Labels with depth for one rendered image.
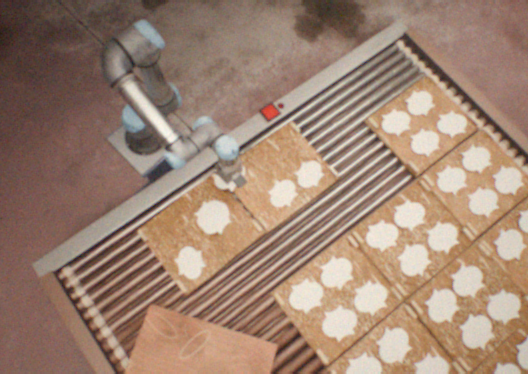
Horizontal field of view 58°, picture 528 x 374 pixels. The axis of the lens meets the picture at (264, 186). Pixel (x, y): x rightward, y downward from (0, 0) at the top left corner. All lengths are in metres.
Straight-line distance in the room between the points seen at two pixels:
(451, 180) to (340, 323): 0.81
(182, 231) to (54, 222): 1.35
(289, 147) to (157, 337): 0.97
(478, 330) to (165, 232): 1.33
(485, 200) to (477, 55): 1.83
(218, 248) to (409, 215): 0.83
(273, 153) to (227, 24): 1.74
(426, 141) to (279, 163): 0.68
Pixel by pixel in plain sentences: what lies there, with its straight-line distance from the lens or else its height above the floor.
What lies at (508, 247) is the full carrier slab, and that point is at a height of 0.95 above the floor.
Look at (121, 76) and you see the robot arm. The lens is 1.69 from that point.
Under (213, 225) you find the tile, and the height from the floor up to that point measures 0.97.
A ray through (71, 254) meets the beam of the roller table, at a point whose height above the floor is 0.92.
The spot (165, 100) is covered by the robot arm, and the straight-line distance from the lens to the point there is 2.03.
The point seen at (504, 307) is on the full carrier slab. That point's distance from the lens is 2.20.
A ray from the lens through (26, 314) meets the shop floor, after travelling 3.16.
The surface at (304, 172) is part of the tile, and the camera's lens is 2.09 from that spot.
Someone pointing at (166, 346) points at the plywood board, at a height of 1.04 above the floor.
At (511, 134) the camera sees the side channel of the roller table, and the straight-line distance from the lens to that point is 2.46.
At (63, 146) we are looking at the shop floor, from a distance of 3.38.
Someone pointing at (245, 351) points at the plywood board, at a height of 1.04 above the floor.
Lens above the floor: 2.88
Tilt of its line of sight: 70 degrees down
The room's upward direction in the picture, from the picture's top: 6 degrees clockwise
